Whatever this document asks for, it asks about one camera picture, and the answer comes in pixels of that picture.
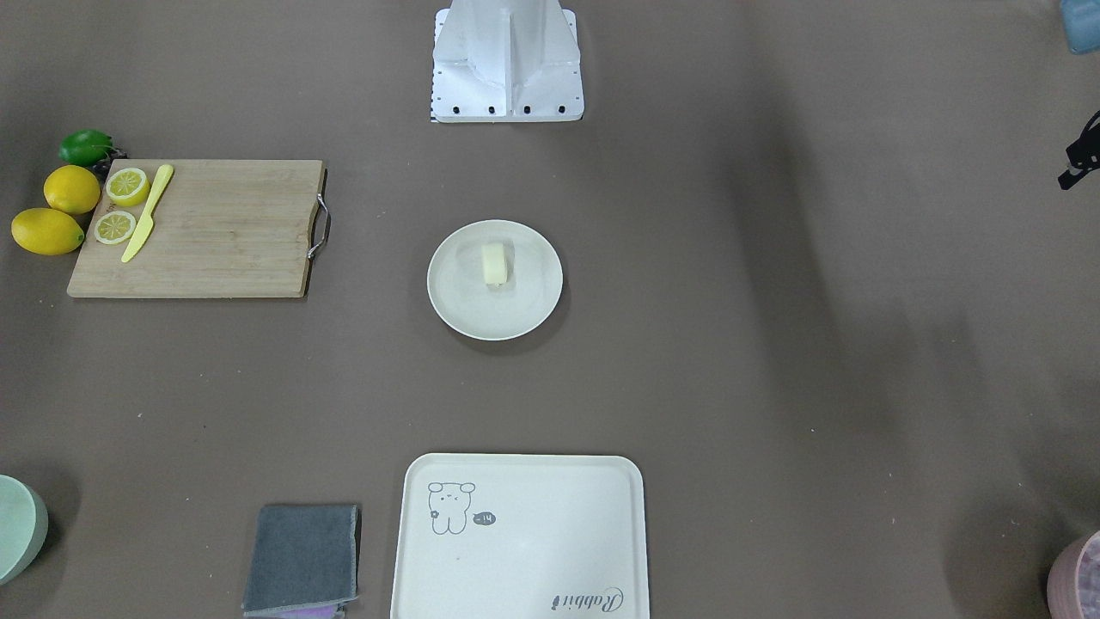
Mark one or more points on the mint green bowl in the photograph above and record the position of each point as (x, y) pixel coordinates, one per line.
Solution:
(24, 526)

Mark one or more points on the yellow plastic knife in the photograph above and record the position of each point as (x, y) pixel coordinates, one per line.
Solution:
(146, 223)

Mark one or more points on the lemon slice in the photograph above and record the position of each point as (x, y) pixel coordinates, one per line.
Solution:
(114, 227)
(128, 187)

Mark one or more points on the cream round plate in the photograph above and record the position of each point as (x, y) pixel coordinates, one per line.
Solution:
(461, 299)

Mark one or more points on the green lime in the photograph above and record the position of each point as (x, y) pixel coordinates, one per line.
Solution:
(85, 147)

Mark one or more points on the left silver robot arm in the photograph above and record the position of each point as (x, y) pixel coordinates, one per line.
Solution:
(1080, 20)

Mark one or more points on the bamboo cutting board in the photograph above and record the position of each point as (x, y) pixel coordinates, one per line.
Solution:
(223, 229)

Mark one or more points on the folded grey cloth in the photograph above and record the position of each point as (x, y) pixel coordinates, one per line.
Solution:
(304, 561)

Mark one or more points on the pink ice bowl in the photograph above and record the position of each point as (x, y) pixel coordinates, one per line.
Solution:
(1073, 581)

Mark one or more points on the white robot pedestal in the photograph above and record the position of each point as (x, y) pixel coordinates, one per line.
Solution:
(506, 62)

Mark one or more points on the yellow lemon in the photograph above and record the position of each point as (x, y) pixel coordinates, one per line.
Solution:
(72, 189)
(46, 231)

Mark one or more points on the cream rabbit tray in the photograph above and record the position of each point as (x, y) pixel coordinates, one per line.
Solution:
(521, 536)

